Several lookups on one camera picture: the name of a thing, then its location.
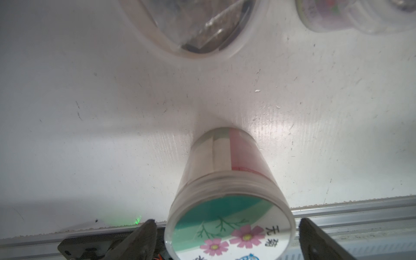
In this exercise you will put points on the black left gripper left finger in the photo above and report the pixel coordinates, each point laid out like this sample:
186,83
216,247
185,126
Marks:
139,245

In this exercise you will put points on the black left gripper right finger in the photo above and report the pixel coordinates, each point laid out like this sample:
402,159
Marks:
317,245

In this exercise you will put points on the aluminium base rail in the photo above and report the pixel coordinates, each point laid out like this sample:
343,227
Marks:
362,228

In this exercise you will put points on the small foil-lid cup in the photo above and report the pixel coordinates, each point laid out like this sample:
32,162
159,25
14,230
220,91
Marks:
369,17
194,33

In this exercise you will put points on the jar with pink flower lid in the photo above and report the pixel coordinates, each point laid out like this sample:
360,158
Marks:
228,205

